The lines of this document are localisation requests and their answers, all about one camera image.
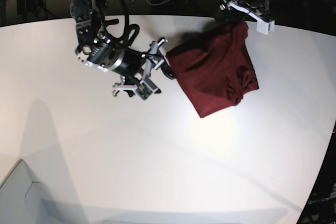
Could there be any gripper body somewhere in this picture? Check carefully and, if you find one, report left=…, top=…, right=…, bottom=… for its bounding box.
left=214, top=0, right=270, bottom=24
left=76, top=36, right=176, bottom=80

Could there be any dark red long-sleeve t-shirt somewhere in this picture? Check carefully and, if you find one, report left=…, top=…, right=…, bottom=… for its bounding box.
left=166, top=22, right=259, bottom=118

